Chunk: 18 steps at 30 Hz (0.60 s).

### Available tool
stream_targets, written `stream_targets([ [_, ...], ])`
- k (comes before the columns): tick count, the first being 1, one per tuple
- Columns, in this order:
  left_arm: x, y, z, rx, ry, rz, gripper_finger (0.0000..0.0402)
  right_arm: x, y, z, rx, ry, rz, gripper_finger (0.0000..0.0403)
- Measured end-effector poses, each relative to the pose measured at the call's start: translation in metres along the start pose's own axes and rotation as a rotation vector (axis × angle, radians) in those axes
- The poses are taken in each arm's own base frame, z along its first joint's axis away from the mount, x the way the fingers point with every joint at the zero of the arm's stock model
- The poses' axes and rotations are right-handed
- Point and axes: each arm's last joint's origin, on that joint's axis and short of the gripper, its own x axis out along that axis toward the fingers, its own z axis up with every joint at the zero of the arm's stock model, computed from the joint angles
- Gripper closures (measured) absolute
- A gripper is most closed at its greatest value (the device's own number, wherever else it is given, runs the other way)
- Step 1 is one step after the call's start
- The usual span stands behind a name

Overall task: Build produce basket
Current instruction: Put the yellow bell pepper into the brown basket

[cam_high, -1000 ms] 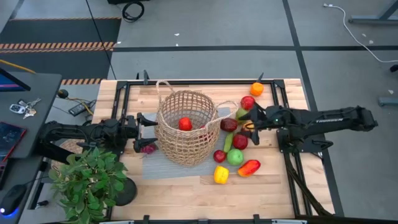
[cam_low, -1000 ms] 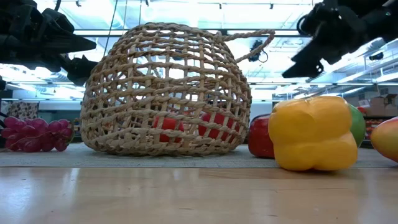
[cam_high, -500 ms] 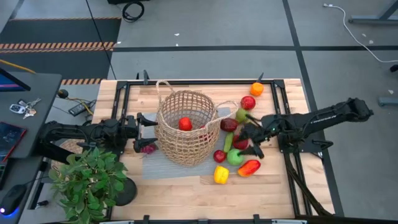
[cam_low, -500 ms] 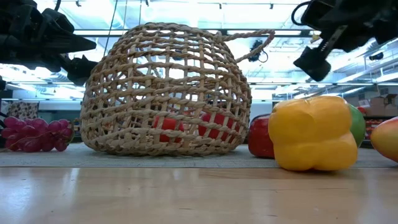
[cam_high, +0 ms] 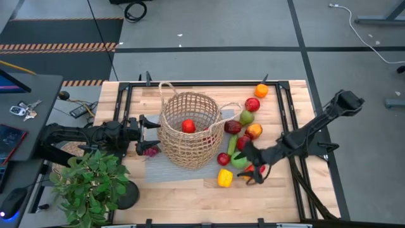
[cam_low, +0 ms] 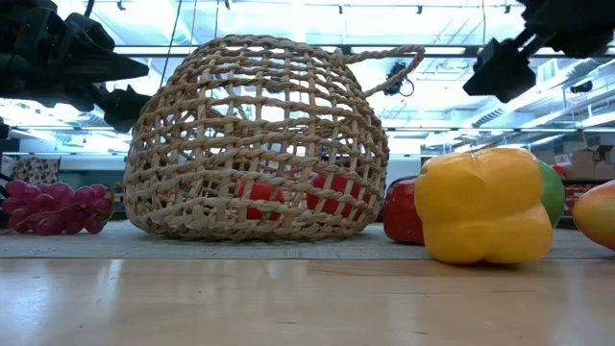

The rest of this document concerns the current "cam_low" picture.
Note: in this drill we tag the black overhead camera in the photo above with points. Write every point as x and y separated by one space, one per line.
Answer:
396 72

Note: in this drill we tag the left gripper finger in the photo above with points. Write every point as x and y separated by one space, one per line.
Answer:
110 67
125 108

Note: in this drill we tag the red plastic bag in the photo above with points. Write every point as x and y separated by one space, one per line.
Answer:
558 169

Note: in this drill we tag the small red apple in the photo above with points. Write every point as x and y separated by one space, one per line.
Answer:
401 211

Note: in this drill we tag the black ceiling dome fixture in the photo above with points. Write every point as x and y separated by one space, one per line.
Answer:
581 87

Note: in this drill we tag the woven straw basket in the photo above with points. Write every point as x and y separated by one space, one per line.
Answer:
250 229

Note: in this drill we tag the black linear ceiling light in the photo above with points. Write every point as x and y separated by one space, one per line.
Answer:
144 50

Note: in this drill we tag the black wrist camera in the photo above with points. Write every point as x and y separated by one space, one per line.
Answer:
91 31
499 72

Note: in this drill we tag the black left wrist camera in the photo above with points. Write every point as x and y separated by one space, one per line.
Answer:
91 31

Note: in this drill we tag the grey woven placemat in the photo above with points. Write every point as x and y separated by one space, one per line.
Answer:
288 247

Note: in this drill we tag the shelf with red bins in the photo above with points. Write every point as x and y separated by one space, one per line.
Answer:
574 197

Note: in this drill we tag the green apple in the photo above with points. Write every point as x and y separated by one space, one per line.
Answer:
552 192

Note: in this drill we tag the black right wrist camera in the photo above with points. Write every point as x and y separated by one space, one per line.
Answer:
499 72

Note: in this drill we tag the large red apple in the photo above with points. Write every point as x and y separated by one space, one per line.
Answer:
336 185

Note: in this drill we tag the yellow bell pepper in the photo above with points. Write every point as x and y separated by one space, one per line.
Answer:
480 206

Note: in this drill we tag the floral patterned box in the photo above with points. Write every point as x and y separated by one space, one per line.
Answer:
33 170

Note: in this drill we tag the purple grape bunch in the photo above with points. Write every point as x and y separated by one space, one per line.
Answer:
48 206

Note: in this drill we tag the brown cardboard box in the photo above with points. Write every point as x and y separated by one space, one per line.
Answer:
596 165

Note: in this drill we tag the red yellow mango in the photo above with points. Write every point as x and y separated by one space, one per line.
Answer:
598 216

